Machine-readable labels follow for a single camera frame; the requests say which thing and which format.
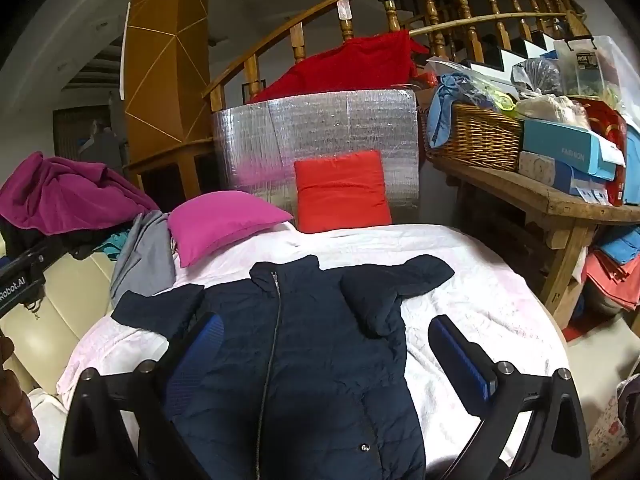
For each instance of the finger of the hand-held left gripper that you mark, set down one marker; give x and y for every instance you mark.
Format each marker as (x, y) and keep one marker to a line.
(85, 251)

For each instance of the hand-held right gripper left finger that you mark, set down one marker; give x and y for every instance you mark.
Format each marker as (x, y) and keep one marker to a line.
(199, 355)

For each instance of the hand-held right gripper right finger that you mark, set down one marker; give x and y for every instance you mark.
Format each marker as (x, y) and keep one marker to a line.
(460, 360)

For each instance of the navy puffer jacket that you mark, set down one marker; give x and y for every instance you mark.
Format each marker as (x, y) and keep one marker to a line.
(310, 360)

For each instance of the person's left hand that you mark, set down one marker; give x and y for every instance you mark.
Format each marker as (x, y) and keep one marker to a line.
(15, 400)

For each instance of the teal cloth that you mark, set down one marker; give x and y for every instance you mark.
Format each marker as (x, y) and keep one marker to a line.
(117, 248)

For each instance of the black cloth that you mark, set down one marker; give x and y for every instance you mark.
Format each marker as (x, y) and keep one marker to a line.
(12, 235)

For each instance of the cream leather sofa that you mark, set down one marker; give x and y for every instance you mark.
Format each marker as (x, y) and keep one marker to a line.
(60, 325)

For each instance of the grey garment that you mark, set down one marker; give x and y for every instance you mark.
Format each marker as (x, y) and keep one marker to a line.
(145, 255)

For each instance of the pale pink blanket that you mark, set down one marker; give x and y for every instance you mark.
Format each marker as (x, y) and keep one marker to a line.
(475, 290)

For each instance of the magenta pillow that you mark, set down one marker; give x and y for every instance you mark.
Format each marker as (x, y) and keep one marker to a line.
(225, 225)

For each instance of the floral paper bag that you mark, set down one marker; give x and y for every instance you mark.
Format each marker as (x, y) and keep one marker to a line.
(607, 430)

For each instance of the folded coral cloth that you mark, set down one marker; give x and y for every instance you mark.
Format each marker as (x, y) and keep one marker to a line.
(610, 280)

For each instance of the wooden bench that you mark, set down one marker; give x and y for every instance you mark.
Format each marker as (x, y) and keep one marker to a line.
(565, 205)

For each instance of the folded blue cloth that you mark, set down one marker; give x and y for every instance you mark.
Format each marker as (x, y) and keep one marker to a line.
(625, 247)

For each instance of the red pillow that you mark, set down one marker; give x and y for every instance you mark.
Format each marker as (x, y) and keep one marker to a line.
(340, 195)

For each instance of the white and blue patterned box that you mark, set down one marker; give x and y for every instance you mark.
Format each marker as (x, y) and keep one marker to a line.
(540, 170)

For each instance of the orange wooden pillar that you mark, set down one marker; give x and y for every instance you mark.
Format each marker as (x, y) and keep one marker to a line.
(165, 60)

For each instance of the wicker basket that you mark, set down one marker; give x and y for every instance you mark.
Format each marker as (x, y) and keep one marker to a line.
(475, 140)

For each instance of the blue shoe box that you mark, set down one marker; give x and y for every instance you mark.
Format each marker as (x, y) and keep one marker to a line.
(560, 145)

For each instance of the silver foil insulation panel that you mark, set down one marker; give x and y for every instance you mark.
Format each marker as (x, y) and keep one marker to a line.
(325, 125)

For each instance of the yellow-green plastic item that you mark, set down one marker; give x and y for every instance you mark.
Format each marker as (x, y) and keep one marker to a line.
(500, 100)

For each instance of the cream cloth bundle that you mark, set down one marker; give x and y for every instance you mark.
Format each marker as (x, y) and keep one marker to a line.
(550, 107)

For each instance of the red bag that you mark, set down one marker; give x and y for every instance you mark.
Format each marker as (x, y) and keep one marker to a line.
(610, 125)

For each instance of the clear bag with grey contents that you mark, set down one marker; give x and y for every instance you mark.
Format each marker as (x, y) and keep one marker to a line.
(540, 77)

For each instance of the black and white staircase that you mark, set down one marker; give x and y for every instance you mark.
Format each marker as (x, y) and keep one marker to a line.
(505, 57)

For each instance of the red cloth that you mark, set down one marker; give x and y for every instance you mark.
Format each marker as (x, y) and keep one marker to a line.
(350, 70)

